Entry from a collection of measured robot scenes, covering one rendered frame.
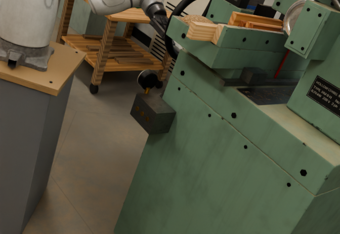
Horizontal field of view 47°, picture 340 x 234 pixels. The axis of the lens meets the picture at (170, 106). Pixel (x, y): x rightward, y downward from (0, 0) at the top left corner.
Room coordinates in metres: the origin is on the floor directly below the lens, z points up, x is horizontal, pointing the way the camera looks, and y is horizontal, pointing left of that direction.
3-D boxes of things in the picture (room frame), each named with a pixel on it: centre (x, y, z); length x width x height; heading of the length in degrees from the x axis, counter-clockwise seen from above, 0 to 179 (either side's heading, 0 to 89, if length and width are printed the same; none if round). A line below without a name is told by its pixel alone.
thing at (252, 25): (1.21, -0.22, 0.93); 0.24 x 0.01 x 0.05; 136
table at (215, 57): (1.29, -0.16, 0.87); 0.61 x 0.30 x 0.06; 136
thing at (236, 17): (1.23, -0.16, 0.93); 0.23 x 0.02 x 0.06; 136
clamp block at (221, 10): (1.34, -0.10, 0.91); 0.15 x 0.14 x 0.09; 136
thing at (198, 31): (1.18, -0.21, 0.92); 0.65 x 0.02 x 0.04; 136
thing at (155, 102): (1.12, 0.05, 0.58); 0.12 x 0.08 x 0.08; 46
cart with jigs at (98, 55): (2.57, 0.50, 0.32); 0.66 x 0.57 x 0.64; 141
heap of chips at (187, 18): (1.09, 0.00, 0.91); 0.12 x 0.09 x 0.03; 46
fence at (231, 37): (1.18, -0.27, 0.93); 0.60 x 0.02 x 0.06; 136
